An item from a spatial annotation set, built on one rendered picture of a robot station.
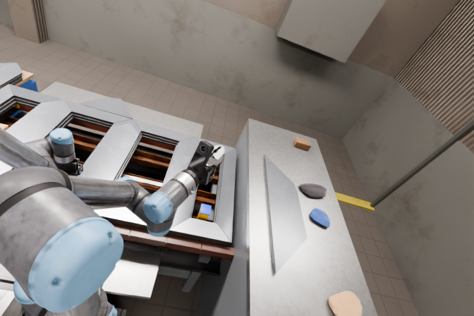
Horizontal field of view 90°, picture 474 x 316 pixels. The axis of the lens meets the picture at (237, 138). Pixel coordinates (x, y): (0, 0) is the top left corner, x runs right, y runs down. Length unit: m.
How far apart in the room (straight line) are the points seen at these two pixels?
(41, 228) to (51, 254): 0.04
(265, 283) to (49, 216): 0.90
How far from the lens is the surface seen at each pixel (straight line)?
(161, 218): 0.68
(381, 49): 4.10
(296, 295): 1.21
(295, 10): 3.26
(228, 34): 3.64
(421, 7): 4.13
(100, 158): 1.57
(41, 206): 0.43
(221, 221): 1.41
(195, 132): 2.00
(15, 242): 0.43
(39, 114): 1.87
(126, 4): 3.93
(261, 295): 1.13
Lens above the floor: 2.04
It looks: 38 degrees down
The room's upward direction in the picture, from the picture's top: 25 degrees clockwise
